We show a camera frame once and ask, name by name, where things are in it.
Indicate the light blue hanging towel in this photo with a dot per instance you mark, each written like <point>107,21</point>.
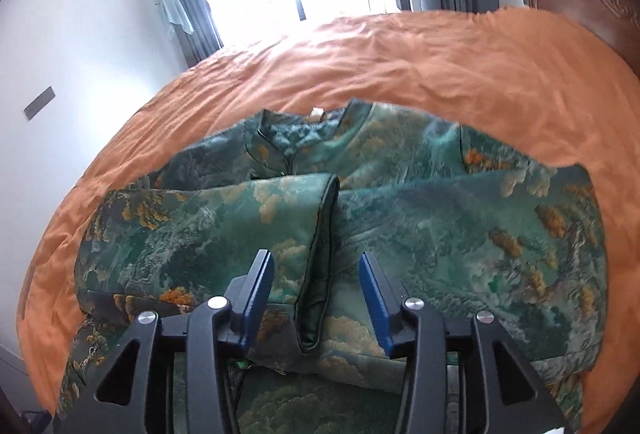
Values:
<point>176,14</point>

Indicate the brown wooden headboard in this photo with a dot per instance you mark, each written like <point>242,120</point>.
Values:
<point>615,22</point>

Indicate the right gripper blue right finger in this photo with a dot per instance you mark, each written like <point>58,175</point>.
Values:
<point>384,297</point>

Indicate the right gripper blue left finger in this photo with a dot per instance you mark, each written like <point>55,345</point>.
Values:
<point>248,296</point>

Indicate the grey wall switch panel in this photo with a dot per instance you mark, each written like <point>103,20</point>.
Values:
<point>38,103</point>

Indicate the orange duvet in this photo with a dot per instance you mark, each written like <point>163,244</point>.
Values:
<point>530,78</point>

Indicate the green patterned padded jacket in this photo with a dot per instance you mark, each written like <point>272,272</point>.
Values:
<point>464,221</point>

